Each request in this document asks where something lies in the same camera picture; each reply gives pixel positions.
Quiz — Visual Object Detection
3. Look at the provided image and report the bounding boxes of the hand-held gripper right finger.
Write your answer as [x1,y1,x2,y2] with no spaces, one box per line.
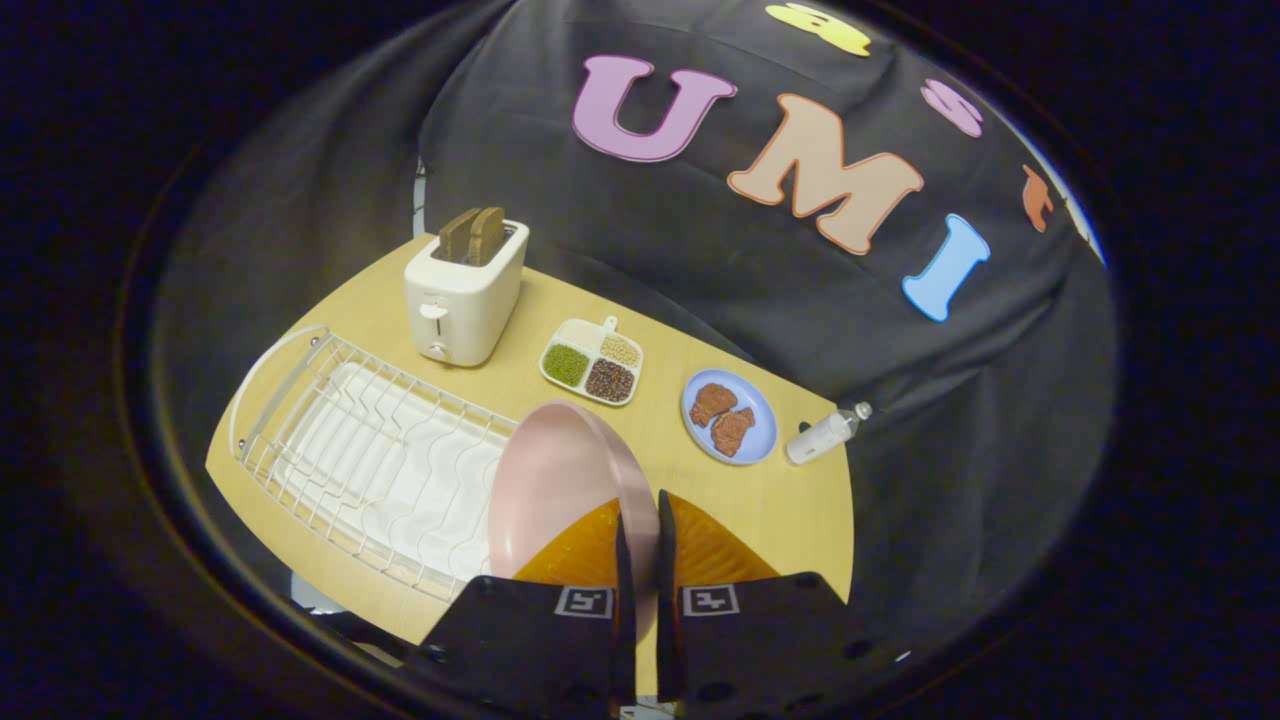
[655,489,913,718]

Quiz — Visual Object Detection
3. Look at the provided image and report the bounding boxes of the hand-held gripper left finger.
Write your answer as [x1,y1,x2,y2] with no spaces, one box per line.
[418,497,638,714]

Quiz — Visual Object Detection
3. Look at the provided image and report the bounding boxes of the pink plate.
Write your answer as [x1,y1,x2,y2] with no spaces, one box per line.
[488,401,660,641]

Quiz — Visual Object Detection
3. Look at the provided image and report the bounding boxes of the white wire dish rack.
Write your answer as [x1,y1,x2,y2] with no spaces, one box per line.
[229,324,521,604]

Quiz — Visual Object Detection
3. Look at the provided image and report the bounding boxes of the blue plate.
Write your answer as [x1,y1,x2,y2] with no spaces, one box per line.
[681,368,779,466]

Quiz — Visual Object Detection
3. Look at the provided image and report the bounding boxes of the small clear plastic bottle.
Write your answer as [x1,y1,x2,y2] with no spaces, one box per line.
[785,402,873,466]

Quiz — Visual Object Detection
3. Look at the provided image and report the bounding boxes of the white divided tray with grains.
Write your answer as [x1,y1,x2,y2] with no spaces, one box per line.
[539,315,644,407]

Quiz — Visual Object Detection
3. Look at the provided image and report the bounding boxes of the white toaster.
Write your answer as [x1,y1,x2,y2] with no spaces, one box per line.
[404,219,530,368]

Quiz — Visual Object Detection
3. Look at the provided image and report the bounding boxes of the black backdrop cloth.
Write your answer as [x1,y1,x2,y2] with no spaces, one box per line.
[150,0,1119,641]

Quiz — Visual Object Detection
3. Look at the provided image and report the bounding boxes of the brown toast slice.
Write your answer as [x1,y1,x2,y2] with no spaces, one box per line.
[467,206,507,267]
[438,208,482,266]

